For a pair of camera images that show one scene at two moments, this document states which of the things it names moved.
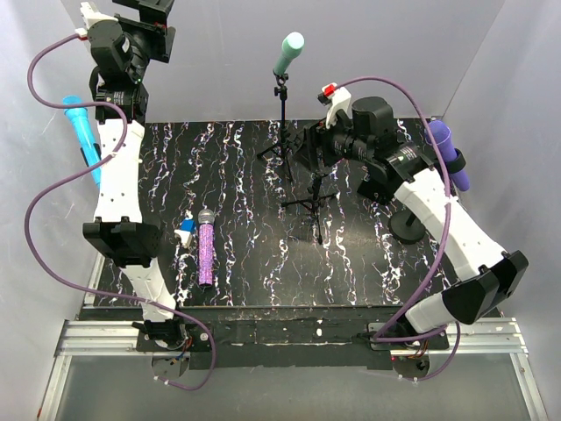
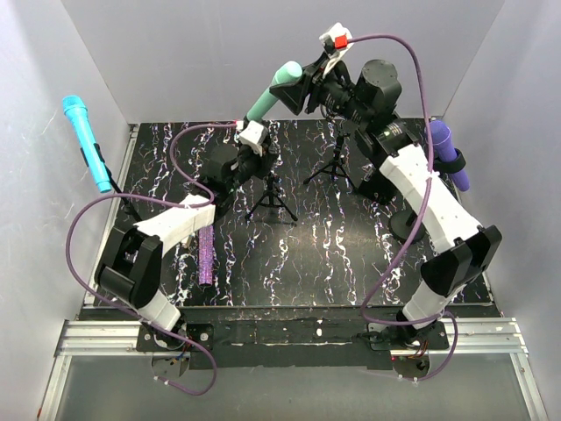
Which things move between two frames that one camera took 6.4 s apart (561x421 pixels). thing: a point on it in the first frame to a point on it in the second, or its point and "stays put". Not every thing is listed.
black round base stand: x=406 y=227 stays put
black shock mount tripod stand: x=314 y=203 to x=336 y=165
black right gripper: x=317 y=136 to x=293 y=94
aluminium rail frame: x=493 y=336 stays put
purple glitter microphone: x=206 y=223 stays put
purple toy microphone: x=448 y=151 stays put
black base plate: x=291 y=338 stays put
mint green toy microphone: x=291 y=47 to x=287 y=73
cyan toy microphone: x=81 y=121 stays put
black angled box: x=382 y=183 stays put
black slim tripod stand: x=286 y=141 to x=271 y=199
